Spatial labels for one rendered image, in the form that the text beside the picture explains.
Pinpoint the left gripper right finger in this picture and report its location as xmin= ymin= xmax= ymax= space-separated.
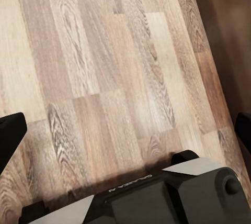
xmin=234 ymin=112 xmax=251 ymax=154

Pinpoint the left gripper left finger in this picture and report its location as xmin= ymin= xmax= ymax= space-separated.
xmin=0 ymin=112 xmax=27 ymax=175

